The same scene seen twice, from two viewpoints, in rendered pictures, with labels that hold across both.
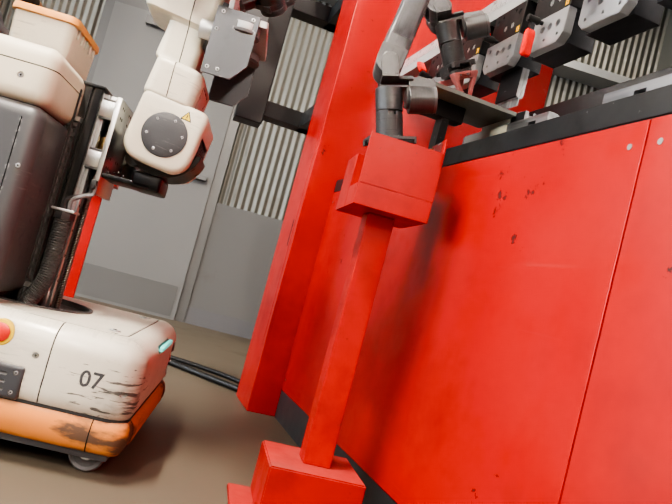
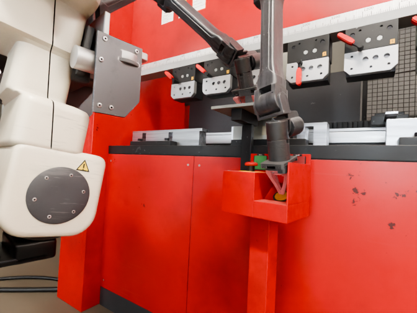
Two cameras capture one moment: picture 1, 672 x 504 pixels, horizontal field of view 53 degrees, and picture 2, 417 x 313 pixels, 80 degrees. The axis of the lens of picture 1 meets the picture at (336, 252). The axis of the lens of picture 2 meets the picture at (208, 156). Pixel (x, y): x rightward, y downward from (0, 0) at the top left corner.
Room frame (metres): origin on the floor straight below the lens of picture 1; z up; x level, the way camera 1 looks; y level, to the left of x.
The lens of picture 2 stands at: (1.01, 0.54, 0.79)
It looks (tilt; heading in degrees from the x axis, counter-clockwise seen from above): 2 degrees up; 320
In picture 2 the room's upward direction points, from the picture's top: 3 degrees clockwise
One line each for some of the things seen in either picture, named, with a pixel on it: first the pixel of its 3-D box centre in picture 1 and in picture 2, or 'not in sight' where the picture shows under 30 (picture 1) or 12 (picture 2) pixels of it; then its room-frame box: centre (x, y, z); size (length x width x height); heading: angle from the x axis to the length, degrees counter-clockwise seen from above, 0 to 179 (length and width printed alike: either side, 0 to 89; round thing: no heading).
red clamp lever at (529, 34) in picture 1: (531, 36); (299, 72); (1.51, -0.30, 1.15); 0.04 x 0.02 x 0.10; 107
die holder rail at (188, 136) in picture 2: not in sight; (167, 139); (2.20, -0.16, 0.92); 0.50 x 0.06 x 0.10; 17
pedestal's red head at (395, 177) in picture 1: (389, 176); (266, 182); (1.46, -0.07, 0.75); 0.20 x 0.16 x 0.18; 10
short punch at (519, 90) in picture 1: (510, 91); not in sight; (1.67, -0.32, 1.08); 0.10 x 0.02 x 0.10; 17
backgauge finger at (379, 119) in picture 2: not in sight; (389, 117); (1.30, -0.59, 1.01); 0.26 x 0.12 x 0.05; 107
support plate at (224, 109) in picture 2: (451, 103); (249, 113); (1.63, -0.18, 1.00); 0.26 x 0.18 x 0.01; 107
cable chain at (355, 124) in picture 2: not in sight; (331, 127); (1.59, -0.76, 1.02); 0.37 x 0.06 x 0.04; 17
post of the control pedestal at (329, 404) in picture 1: (346, 338); (260, 307); (1.46, -0.07, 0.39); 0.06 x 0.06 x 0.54; 10
